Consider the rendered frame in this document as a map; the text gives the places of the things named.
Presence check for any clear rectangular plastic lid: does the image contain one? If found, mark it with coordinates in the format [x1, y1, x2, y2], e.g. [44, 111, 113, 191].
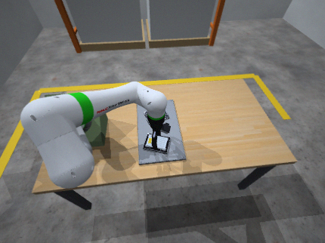
[146, 134, 168, 149]

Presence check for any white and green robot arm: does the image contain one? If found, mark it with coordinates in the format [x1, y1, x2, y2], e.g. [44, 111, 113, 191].
[20, 82, 171, 189]

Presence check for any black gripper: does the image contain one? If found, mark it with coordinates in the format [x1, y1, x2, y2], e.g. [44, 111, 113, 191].
[150, 124, 163, 149]

